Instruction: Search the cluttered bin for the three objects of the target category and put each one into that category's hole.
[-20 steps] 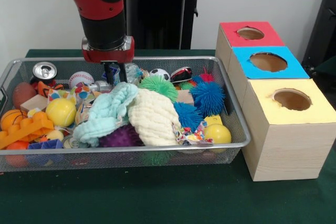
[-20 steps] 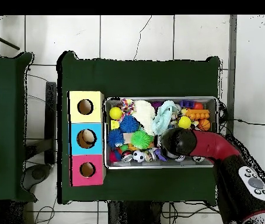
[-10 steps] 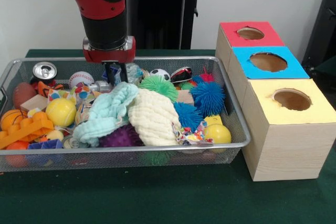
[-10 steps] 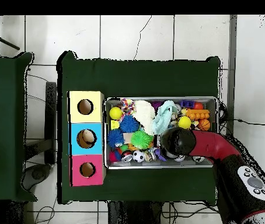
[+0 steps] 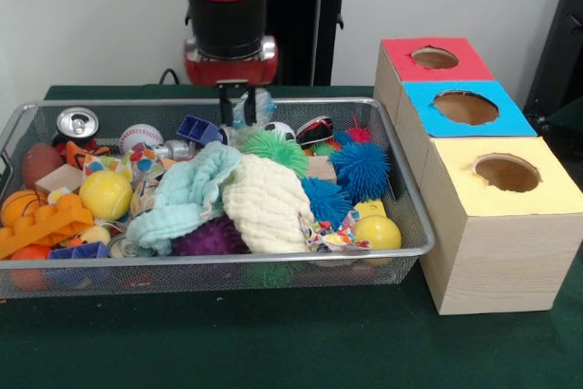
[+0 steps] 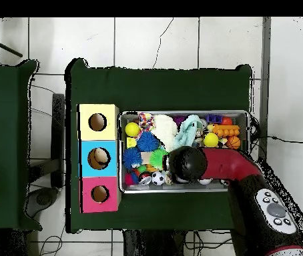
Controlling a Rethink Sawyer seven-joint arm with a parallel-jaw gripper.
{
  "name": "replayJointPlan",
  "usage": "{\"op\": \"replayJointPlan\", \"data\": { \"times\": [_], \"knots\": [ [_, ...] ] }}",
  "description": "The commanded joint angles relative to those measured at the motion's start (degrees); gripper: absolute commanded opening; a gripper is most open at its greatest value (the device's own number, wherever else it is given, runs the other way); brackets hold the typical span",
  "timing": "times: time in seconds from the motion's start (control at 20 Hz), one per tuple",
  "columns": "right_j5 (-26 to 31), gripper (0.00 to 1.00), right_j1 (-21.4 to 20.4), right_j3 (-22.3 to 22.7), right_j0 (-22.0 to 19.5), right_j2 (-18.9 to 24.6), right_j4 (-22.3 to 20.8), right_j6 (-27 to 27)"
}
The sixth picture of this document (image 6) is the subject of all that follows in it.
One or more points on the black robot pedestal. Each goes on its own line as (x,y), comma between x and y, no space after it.
(154,245)

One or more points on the cream white cloth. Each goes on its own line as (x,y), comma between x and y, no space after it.
(164,130)

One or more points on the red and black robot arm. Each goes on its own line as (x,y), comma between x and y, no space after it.
(226,162)

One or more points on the dark green side table cloth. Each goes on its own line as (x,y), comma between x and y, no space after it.
(4,133)

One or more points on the white baseball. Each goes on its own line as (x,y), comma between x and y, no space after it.
(205,182)

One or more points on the silver mesh bin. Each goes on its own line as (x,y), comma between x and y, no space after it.
(154,188)

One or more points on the black tripod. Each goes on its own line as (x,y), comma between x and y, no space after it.
(4,48)

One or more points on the green spiky ball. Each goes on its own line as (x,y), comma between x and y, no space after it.
(157,159)

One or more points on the orange toy basketball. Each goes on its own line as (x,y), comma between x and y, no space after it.
(233,142)

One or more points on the large blue spiky ball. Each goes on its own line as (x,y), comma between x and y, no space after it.
(132,158)

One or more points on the wooden box with three holes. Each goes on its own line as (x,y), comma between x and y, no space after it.
(86,128)

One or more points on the mint green cloth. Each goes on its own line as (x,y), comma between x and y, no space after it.
(187,133)

